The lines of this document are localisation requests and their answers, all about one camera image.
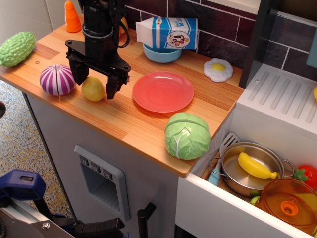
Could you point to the grey slotted spatula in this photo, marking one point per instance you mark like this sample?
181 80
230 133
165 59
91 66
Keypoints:
214 177

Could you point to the black cabinet door handle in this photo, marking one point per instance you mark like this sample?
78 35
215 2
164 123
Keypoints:
143 215

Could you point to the orange transparent lid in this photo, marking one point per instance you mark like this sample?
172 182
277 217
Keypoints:
291 201

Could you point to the yellow toy potato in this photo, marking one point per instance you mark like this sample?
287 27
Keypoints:
93 89

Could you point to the light blue bowl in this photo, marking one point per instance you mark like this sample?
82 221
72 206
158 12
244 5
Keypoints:
162 55

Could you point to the yellow toy banana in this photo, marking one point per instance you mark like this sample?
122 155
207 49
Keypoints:
254 167

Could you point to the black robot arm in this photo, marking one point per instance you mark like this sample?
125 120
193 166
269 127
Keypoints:
102 19

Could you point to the red toy strawberry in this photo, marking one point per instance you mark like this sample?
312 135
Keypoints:
306 174

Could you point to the pink plastic plate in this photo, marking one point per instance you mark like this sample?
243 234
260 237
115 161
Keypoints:
163 92

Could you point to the toy fried egg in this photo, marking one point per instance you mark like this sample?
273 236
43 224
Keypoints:
218 70

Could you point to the steel pot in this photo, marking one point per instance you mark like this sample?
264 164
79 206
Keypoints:
242 182

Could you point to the white toy cabinet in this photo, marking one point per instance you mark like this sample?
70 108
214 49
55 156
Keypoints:
146 182

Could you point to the green toy cabbage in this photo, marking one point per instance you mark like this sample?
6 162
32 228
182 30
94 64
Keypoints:
187 136

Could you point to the yellow toy at right edge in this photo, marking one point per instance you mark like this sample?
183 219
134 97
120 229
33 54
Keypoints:
315 93

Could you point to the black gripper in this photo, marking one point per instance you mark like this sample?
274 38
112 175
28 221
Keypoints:
100 56

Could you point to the black clamp handle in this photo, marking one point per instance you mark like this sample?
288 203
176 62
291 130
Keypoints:
106 229

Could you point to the blue white milk carton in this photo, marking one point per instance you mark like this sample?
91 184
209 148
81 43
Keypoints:
168 33

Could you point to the upright orange toy carrot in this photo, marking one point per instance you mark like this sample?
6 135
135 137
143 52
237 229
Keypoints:
72 21

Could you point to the white toy sink unit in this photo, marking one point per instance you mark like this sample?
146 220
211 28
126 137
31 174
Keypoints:
276 113

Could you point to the grey ice dispenser panel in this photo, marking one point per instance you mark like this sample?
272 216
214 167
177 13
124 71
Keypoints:
106 185

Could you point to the purple striped toy onion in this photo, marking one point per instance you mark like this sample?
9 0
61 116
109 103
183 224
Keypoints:
57 80

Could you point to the green toy bitter gourd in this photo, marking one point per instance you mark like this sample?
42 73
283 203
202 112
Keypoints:
16 49

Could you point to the blue clamp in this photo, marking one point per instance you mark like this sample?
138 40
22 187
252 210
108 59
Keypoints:
22 185

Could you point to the metal mounting bracket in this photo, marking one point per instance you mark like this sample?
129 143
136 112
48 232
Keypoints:
20 220

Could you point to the yellow toy corn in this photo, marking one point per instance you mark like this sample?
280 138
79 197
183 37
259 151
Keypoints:
124 24

